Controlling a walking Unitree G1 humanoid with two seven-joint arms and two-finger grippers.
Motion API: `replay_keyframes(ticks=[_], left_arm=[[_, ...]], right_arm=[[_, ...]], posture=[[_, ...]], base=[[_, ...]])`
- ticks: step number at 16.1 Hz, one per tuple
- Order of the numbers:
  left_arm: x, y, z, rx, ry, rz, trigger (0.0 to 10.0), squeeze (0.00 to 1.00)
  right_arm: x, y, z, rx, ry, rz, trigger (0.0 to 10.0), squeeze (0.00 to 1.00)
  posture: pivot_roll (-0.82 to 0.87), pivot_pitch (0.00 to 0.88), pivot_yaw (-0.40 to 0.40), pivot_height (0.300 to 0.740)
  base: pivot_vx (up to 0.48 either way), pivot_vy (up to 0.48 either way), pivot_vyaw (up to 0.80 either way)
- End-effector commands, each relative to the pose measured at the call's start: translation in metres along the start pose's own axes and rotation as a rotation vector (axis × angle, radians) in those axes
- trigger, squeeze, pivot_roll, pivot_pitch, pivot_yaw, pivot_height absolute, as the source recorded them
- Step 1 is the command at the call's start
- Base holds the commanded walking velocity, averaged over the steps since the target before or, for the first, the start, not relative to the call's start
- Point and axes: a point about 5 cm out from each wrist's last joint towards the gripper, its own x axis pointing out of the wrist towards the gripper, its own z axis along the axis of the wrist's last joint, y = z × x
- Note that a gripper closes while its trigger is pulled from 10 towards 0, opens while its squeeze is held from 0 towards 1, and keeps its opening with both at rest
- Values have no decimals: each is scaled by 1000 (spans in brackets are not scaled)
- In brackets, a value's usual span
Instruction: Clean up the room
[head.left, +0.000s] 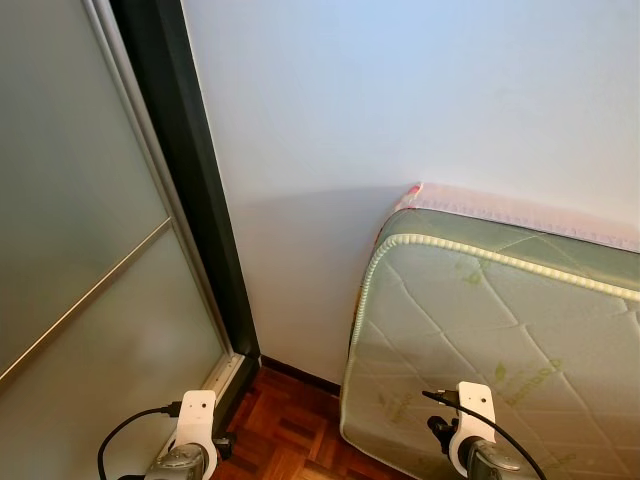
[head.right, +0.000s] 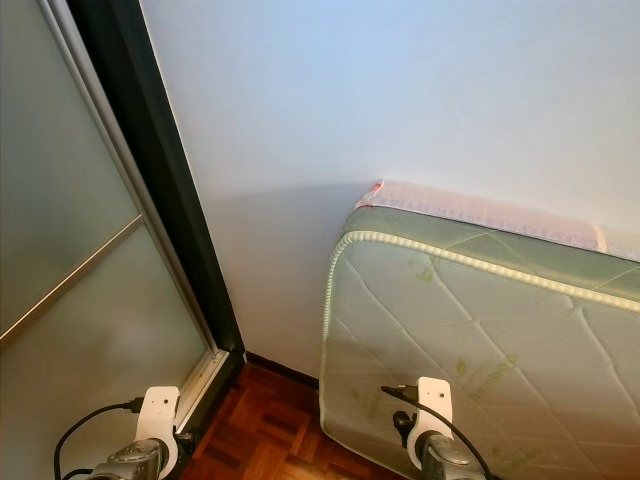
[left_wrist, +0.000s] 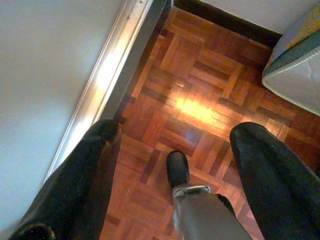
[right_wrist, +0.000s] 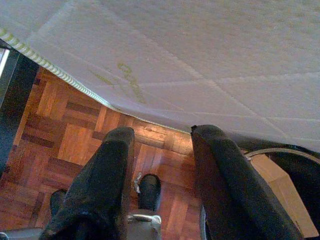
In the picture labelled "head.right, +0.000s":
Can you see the green quilted mattress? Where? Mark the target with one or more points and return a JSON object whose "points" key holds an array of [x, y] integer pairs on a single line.
{"points": [[480, 340]]}

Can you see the dark skirting board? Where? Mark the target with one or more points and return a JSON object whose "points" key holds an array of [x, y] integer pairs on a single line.
{"points": [[285, 368]]}

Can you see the pink thin mattress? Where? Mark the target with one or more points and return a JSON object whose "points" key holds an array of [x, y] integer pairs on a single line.
{"points": [[480, 212]]}

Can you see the frosted glass sliding door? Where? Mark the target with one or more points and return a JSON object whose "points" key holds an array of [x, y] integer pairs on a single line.
{"points": [[70, 200]]}

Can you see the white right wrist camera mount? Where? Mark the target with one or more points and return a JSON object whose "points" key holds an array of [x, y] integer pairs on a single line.
{"points": [[432, 400]]}

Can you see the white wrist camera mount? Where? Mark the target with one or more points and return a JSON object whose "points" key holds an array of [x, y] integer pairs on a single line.
{"points": [[432, 400], [158, 412]]}

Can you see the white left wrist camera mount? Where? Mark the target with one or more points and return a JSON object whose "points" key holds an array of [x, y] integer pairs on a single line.
{"points": [[158, 412]]}

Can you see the black door frame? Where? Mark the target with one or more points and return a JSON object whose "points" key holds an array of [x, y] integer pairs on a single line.
{"points": [[150, 150]]}

